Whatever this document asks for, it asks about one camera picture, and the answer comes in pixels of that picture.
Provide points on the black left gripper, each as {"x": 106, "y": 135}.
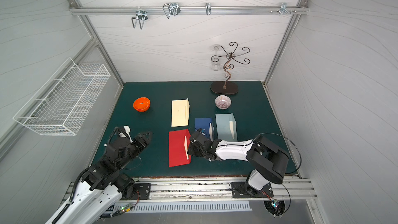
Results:
{"x": 138, "y": 141}

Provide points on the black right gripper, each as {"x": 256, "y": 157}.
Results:
{"x": 198, "y": 144}

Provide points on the red envelope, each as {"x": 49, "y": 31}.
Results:
{"x": 178, "y": 148}

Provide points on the dark blue envelope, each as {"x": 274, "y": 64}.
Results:
{"x": 207, "y": 127}

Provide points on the light blue envelope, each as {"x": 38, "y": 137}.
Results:
{"x": 226, "y": 127}

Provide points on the cream envelope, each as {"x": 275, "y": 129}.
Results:
{"x": 180, "y": 113}

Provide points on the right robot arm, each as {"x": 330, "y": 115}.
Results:
{"x": 268, "y": 159}

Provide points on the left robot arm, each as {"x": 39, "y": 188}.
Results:
{"x": 103, "y": 184}

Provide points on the orange plastic bowl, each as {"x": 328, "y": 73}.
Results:
{"x": 142, "y": 104}

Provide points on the striped ceramic bowl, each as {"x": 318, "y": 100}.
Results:
{"x": 223, "y": 102}

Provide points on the dark jewelry stand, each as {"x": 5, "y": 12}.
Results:
{"x": 226, "y": 87}

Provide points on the metal hook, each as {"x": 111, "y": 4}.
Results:
{"x": 171, "y": 9}
{"x": 284, "y": 9}
{"x": 208, "y": 9}
{"x": 139, "y": 19}

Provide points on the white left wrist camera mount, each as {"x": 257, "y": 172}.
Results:
{"x": 127, "y": 131}

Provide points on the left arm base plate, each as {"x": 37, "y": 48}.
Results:
{"x": 140, "y": 191}

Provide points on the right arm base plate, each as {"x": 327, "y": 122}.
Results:
{"x": 242, "y": 190}

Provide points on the white wire basket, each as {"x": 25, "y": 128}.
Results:
{"x": 61, "y": 105}

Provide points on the aluminium crossbar rail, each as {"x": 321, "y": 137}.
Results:
{"x": 185, "y": 10}

